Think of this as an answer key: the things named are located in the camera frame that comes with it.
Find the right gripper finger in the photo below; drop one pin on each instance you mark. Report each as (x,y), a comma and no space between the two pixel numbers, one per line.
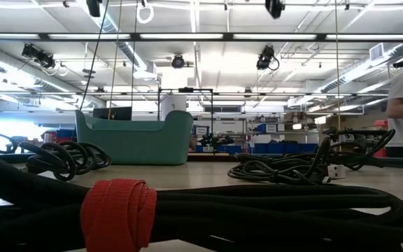
(275,8)

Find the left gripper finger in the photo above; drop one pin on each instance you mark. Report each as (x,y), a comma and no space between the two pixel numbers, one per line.
(94,7)

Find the teal plastic bin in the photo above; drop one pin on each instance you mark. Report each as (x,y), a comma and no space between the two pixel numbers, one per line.
(135,147)

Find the white cylinder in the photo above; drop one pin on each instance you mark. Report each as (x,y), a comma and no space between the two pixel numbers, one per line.
(173,105)

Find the red and blue bins stack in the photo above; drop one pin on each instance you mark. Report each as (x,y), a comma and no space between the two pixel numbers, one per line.
(59,136)

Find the blue storage bins row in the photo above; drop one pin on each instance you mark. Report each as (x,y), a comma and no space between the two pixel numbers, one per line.
(285,148)

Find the red box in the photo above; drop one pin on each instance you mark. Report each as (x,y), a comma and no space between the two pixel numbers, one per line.
(381,123)

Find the silver ceiling air duct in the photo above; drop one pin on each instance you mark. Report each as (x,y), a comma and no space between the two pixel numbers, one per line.
(131,52)

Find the black ceiling camera cluster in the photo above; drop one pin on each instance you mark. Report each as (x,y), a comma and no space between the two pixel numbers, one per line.
(44,59)

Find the black rail with light panels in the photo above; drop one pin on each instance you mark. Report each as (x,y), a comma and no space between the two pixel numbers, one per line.
(180,36)

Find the round black ceiling camera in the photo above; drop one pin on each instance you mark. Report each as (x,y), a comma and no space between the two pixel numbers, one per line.
(178,61)

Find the grey duct with vent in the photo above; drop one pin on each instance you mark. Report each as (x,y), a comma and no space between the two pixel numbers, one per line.
(376,52)

